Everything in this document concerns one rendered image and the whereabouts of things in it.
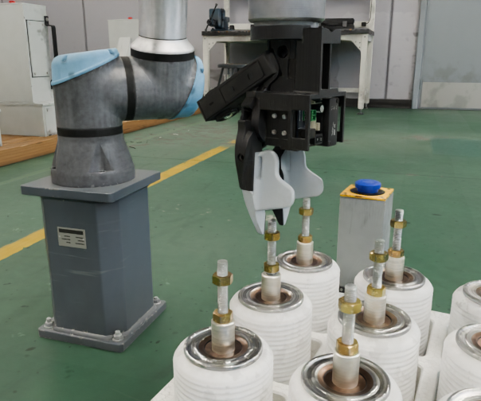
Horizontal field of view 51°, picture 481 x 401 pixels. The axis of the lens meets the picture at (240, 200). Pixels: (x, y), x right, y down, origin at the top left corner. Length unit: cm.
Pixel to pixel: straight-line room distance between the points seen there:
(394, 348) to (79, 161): 61
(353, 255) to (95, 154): 47
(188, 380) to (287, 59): 31
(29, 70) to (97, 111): 223
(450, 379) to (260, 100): 33
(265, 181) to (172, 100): 46
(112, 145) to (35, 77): 226
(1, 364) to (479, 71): 520
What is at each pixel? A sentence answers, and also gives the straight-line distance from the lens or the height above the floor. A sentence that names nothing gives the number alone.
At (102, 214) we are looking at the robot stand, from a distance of 91.
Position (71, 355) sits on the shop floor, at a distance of 101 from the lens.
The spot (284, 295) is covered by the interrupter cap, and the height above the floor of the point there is 25.
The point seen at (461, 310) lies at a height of 24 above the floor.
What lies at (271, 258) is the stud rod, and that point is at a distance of 58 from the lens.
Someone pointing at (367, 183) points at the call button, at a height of 33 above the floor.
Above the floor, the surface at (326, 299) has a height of 21.
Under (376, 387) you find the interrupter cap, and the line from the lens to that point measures 47.
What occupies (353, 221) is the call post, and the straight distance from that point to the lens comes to 81.
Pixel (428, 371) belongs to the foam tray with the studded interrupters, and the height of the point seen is 18.
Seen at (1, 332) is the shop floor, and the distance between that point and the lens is 113.
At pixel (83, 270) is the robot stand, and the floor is 15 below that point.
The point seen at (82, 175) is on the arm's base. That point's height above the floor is 32.
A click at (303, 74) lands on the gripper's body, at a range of 50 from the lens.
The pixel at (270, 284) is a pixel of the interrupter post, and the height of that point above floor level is 27.
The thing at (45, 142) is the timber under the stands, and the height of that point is 7.
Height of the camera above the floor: 52
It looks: 16 degrees down
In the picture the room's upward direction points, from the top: straight up
